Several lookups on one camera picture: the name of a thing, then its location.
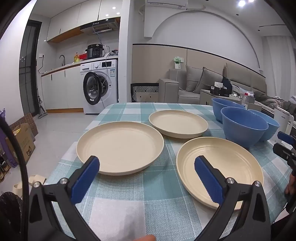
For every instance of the dark bag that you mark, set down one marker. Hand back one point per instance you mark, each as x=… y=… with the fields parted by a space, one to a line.
x=227 y=83

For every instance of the clear bottle with red cap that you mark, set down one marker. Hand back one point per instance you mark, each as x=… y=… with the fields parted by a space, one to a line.
x=249 y=98

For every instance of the purple shelf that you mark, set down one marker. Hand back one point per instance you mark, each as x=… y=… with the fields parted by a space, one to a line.
x=7 y=143

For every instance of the yellow bottle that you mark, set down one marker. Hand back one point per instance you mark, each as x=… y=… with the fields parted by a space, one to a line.
x=76 y=58

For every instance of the grey sofa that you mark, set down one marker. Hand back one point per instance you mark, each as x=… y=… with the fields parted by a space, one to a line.
x=168 y=90

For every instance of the small white device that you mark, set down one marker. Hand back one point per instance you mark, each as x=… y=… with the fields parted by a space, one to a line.
x=218 y=84

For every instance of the white wall cabinets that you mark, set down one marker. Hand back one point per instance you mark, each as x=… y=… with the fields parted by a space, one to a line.
x=69 y=18

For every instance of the red box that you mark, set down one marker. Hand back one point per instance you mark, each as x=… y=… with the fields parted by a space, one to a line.
x=83 y=56

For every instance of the teal checked tablecloth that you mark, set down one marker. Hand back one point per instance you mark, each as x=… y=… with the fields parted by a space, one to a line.
x=143 y=197

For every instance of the person's left hand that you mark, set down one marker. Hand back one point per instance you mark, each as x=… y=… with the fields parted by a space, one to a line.
x=148 y=238

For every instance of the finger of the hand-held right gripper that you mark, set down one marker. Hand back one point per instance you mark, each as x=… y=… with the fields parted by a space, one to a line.
x=286 y=138
x=286 y=154

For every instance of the white air conditioner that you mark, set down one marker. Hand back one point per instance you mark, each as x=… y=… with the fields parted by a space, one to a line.
x=166 y=4

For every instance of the white electric kettle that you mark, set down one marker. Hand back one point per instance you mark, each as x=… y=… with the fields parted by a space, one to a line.
x=283 y=120

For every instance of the range hood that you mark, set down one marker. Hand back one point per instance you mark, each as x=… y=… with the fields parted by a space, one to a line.
x=101 y=27

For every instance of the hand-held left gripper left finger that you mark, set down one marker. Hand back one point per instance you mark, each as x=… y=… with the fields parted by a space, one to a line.
x=85 y=178

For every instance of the black pressure cooker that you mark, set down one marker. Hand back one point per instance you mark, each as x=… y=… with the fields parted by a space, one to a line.
x=94 y=51

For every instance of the curved kitchen faucet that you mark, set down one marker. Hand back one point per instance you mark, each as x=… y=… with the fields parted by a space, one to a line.
x=63 y=58

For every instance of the white kitchen base cabinets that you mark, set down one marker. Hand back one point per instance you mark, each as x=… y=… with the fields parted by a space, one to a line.
x=62 y=90

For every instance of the green white wall charger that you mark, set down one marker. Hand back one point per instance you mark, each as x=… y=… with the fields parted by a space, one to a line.
x=177 y=62

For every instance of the black box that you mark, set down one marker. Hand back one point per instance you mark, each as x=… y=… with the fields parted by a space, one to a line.
x=219 y=92

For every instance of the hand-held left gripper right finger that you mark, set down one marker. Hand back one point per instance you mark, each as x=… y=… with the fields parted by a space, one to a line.
x=208 y=180

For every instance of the grey cushion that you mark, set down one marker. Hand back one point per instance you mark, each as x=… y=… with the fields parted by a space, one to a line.
x=192 y=78
x=208 y=80

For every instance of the person's right hand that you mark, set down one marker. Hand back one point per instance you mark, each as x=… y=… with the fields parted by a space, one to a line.
x=291 y=183

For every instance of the dark glass door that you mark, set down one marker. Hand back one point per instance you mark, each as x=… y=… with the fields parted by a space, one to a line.
x=29 y=69

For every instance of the grey side cabinet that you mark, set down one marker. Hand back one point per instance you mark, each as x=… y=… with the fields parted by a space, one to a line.
x=205 y=97

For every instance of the cream slippers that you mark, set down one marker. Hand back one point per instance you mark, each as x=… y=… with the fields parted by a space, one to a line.
x=34 y=179

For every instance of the blue bowl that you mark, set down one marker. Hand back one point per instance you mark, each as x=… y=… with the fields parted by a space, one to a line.
x=222 y=104
x=275 y=129
x=242 y=134

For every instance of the upright vacuum cleaner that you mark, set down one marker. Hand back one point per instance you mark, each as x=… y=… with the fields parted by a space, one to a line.
x=41 y=111

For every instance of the grey blanket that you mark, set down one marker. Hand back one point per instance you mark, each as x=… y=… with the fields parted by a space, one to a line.
x=272 y=100

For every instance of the patterned cardboard sheet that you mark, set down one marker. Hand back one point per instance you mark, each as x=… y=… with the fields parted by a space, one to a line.
x=30 y=120

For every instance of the cream round plate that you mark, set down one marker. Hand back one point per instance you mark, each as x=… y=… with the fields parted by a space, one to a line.
x=120 y=148
x=233 y=160
x=178 y=122

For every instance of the brown cardboard box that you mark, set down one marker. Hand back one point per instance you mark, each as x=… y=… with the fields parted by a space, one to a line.
x=23 y=146

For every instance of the white washing machine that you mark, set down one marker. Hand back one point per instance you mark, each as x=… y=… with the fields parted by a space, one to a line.
x=108 y=92

